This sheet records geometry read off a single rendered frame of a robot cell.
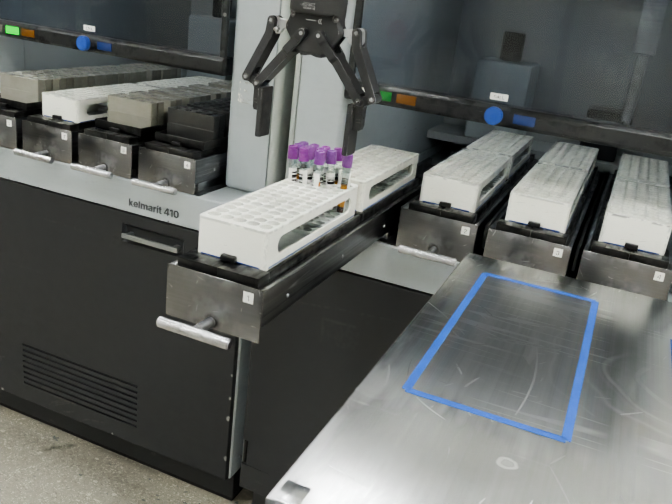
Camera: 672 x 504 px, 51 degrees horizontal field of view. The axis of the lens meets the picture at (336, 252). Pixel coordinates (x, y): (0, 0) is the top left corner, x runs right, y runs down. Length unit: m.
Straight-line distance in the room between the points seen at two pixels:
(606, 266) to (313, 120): 0.59
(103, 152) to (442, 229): 0.72
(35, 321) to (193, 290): 0.97
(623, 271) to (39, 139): 1.18
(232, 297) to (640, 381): 0.46
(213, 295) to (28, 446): 1.17
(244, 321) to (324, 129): 0.59
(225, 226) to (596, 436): 0.48
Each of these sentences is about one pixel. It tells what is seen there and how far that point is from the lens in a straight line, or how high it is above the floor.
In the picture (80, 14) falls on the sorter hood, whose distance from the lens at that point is 1.64.
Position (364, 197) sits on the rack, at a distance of 1.14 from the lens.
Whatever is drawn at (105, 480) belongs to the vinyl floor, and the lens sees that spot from 1.84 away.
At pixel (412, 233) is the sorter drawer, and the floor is 0.77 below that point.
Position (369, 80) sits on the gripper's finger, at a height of 1.04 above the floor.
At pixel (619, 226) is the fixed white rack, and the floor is 0.85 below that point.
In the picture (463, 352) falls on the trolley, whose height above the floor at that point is 0.82.
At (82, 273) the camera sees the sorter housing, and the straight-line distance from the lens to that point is 1.67.
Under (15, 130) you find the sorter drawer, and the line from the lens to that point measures 1.70.
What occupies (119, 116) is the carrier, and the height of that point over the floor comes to 0.84.
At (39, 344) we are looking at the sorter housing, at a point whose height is 0.28.
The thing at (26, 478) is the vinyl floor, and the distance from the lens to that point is 1.88.
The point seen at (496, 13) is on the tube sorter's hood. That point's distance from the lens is 1.24.
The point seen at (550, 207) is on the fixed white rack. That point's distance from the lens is 1.21.
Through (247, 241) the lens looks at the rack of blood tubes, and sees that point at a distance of 0.87.
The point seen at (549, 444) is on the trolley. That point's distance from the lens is 0.62.
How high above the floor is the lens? 1.15
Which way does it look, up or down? 20 degrees down
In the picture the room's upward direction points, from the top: 7 degrees clockwise
